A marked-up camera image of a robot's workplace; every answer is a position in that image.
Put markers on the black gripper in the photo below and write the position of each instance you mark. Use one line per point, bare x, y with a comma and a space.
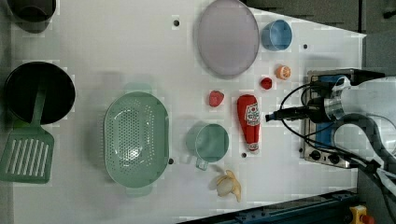
314, 110

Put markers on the red plush ketchup bottle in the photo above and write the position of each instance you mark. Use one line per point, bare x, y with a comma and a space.
250, 120

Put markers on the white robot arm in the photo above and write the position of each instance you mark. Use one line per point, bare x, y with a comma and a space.
374, 96

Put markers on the green oval strainer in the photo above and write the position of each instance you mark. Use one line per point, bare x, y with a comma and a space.
136, 139

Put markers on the dark red strawberry toy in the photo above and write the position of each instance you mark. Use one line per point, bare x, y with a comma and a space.
267, 83

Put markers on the orange half toy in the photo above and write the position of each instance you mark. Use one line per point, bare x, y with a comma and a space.
283, 72

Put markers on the pink strawberry toy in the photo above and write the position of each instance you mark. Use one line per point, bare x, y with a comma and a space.
215, 98

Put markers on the blue cup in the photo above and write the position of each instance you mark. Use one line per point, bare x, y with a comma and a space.
277, 35

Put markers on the peeled banana toy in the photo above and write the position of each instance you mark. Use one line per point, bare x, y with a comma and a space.
226, 183

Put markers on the grey round plate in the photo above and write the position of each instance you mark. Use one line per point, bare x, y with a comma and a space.
228, 37

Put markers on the yellow red emergency button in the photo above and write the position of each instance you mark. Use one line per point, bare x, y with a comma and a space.
360, 216

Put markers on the green slotted spatula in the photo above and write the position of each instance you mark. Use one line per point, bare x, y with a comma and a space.
27, 156

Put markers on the black pan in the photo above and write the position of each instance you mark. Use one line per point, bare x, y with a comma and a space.
22, 85

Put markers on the dark grey pot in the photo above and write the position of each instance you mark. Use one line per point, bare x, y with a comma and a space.
33, 16

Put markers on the green cup with handle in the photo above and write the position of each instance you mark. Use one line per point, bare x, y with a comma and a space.
208, 142

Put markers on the blue metal frame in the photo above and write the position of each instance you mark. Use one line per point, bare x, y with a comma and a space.
329, 208

